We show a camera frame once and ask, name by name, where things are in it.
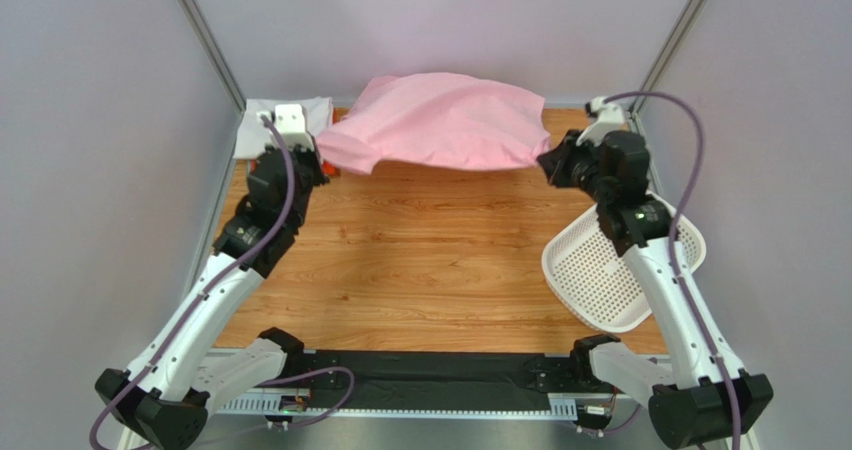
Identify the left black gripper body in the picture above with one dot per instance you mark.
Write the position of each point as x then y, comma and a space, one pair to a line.
311, 175

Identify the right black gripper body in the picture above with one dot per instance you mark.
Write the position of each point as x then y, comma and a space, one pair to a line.
555, 162

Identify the pink t shirt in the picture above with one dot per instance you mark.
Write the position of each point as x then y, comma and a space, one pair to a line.
441, 120

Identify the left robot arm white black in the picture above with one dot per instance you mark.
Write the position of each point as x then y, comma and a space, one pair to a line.
200, 329

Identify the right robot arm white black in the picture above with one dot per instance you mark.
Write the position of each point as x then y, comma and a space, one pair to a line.
672, 316

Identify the folded white t shirt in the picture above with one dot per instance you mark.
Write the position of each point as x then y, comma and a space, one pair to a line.
253, 137

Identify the folded orange t shirt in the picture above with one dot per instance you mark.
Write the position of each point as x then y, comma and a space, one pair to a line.
328, 169

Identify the white perforated plastic basket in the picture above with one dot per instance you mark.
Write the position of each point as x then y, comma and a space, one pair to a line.
605, 290

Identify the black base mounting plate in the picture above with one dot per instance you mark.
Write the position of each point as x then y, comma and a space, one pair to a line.
436, 381

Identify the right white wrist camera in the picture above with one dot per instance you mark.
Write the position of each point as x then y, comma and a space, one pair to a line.
604, 119

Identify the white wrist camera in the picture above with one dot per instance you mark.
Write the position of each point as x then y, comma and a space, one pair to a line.
604, 119
290, 126

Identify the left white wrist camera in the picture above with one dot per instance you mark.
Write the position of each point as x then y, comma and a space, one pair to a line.
290, 126

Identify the left aluminium corner post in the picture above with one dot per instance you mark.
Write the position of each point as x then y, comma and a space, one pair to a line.
212, 49

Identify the aluminium corner post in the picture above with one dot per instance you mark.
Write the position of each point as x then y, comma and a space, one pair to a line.
672, 44
212, 49

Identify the right aluminium corner post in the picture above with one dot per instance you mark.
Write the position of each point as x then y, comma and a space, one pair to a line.
672, 44

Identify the aluminium frame rail front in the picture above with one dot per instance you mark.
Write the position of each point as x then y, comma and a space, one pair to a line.
169, 403

